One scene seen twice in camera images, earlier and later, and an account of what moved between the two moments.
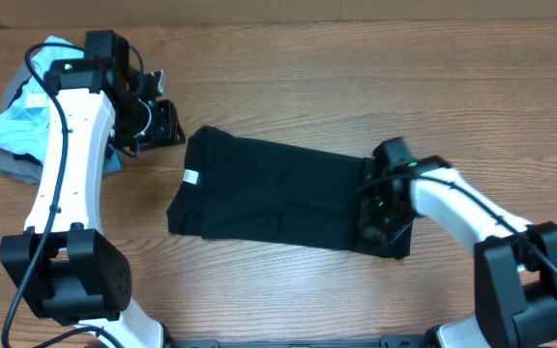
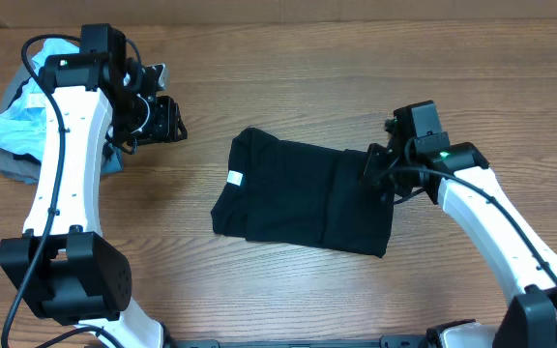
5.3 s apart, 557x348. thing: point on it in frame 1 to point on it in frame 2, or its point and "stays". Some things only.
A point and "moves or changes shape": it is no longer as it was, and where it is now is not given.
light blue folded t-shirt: [23, 126] stays
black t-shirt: [244, 188] moves or changes shape
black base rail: [386, 341] stays
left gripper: [164, 134] stays
